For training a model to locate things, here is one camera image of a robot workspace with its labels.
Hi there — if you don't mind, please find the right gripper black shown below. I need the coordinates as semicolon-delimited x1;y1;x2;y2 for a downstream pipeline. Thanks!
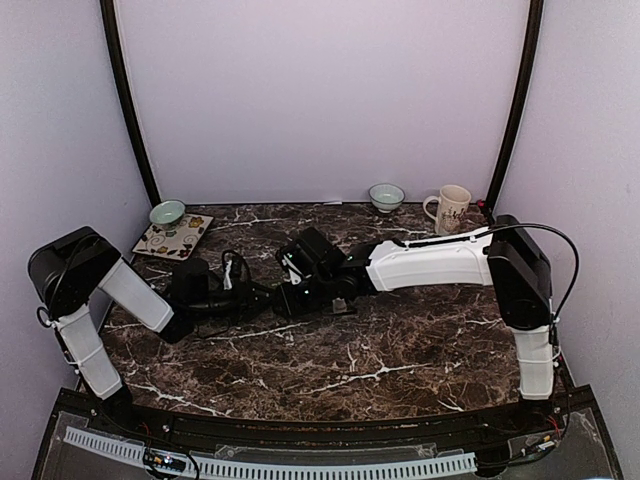
274;270;337;319

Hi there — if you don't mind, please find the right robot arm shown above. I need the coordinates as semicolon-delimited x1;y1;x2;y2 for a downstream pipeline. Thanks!
273;215;554;434

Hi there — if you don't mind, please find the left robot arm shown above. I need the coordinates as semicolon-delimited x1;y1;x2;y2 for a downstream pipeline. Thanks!
27;226;273;436

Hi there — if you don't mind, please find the white pill bottle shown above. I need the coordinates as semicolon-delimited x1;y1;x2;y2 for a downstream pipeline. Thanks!
332;298;348;314

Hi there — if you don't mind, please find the pale green bowl right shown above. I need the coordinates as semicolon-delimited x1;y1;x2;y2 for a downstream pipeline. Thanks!
368;183;405;214

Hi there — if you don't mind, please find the pale green bowl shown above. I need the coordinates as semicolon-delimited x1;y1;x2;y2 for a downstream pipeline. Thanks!
368;183;405;214
149;200;186;230

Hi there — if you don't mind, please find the cream floral mug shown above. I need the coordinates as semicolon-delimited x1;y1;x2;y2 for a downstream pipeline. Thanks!
422;185;472;236

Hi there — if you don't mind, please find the floral square plate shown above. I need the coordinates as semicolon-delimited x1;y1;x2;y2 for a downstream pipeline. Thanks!
132;214;214;261

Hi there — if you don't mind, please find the pale green bowl left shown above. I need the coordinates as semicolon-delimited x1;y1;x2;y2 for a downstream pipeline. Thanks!
149;200;186;230

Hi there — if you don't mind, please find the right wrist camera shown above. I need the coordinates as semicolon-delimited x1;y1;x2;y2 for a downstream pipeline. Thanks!
276;227;346;278

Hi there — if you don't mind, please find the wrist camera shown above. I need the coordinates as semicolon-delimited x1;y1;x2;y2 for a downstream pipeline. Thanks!
276;227;346;278
221;249;252;290

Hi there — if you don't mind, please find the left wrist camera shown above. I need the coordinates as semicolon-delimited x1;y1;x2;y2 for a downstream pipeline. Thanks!
221;249;252;290

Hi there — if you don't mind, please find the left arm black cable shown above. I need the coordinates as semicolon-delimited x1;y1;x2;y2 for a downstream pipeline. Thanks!
192;249;261;341

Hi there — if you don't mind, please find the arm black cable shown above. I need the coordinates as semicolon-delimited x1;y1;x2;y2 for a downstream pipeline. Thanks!
192;249;261;341
399;222;581;346

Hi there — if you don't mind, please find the white slotted cable duct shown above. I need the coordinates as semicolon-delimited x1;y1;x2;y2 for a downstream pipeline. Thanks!
62;427;477;480

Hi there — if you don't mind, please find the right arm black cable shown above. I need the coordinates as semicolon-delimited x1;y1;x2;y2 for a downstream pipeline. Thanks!
399;222;581;346

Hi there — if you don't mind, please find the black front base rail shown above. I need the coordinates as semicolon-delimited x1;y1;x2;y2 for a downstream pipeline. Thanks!
49;389;596;456

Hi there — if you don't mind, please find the left black frame post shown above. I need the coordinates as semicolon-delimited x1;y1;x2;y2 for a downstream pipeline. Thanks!
99;0;161;207

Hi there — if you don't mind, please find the black frame post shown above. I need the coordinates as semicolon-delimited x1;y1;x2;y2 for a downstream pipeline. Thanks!
484;0;544;216
99;0;161;207

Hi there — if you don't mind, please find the right black frame post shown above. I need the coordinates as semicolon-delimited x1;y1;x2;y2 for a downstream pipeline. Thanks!
484;0;544;216

